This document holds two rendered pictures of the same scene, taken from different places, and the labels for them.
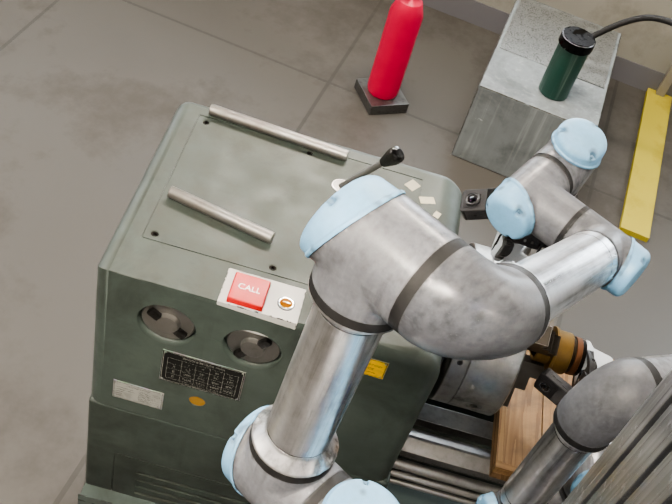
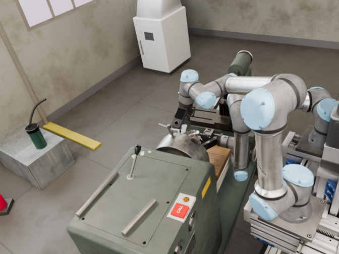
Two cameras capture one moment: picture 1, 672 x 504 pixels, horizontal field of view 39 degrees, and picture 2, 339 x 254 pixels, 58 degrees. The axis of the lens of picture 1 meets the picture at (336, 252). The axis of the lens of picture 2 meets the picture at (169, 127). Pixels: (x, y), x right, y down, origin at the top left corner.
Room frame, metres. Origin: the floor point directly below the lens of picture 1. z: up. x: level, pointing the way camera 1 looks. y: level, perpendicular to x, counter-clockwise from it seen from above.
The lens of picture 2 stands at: (0.52, 0.77, 2.30)
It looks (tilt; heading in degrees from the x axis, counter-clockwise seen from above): 37 degrees down; 305
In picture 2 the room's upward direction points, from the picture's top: 11 degrees counter-clockwise
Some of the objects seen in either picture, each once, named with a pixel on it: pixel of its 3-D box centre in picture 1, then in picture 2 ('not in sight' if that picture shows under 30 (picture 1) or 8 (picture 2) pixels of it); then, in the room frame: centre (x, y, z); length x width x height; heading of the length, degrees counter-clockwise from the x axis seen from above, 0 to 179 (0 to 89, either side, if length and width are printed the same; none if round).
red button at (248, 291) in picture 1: (248, 292); (179, 210); (1.00, 0.12, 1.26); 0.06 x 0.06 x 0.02; 2
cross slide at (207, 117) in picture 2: not in sight; (218, 119); (1.25, -0.92, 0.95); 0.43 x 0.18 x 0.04; 2
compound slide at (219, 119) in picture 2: not in sight; (225, 117); (1.19, -0.89, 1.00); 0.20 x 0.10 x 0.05; 92
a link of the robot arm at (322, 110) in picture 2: not in sight; (328, 115); (0.54, -0.64, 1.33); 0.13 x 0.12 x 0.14; 117
